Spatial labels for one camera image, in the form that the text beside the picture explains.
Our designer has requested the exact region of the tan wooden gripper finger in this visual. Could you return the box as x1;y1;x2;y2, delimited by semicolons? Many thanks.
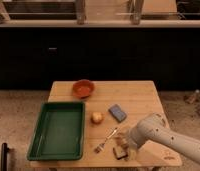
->
115;132;129;149

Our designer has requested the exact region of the wooden chalkboard eraser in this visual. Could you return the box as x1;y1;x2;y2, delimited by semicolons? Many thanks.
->
113;146;128;160

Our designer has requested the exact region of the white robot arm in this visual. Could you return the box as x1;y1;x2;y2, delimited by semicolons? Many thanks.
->
116;114;200;164

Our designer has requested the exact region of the red bowl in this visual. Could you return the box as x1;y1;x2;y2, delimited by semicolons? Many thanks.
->
72;79;95;98

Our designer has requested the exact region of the silver fork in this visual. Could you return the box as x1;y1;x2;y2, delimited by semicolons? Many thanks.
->
94;127;118;153

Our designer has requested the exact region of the blue sponge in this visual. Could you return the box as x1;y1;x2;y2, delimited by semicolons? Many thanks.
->
108;104;127;123

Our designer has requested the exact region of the wooden table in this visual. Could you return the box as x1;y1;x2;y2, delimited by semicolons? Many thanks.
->
30;81;182;168

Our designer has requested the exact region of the green plastic tray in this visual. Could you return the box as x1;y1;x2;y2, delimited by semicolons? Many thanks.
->
27;102;85;161

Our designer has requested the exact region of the black chair back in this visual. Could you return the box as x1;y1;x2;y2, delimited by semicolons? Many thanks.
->
0;143;9;171

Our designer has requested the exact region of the wooden counter shelf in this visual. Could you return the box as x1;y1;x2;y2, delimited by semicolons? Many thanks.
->
0;0;200;28

